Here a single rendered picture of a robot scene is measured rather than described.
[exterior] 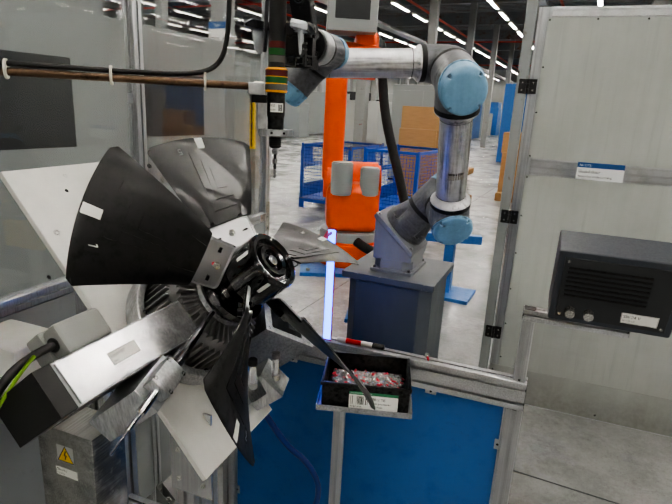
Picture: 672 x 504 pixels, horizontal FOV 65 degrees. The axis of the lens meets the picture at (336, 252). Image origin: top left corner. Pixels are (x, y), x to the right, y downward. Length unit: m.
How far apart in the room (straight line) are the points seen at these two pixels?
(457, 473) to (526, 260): 1.46
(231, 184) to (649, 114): 2.08
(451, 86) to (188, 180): 0.65
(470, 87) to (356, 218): 3.69
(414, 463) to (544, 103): 1.78
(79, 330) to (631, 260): 1.09
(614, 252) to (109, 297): 1.07
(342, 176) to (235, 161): 3.65
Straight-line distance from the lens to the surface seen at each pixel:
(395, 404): 1.31
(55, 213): 1.17
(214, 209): 1.11
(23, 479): 1.81
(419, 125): 9.12
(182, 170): 1.17
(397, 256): 1.70
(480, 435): 1.57
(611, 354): 3.01
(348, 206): 4.92
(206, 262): 0.99
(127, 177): 0.90
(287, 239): 1.28
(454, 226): 1.55
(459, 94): 1.35
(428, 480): 1.68
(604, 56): 2.78
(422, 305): 1.69
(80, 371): 0.87
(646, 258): 1.32
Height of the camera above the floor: 1.51
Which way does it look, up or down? 15 degrees down
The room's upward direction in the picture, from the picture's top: 3 degrees clockwise
